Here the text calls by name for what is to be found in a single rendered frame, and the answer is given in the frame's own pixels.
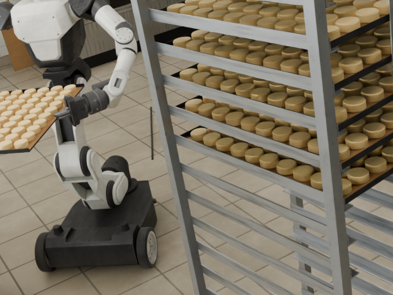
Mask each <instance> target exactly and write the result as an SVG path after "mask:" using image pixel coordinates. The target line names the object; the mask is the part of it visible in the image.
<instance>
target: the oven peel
mask: <svg viewBox="0 0 393 295"><path fill-rule="evenodd" d="M1 32H2V35H3V37H4V41H5V44H6V47H7V49H8V53H9V56H10V58H11V62H12V65H13V68H14V71H18V70H21V69H24V68H27V67H30V66H34V65H35V64H34V62H33V61H32V59H31V57H30V55H29V53H28V51H27V49H26V47H25V45H24V43H23V41H21V40H20V39H18V38H17V36H16V35H15V33H14V29H13V28H11V29H9V30H2V31H1Z"/></svg>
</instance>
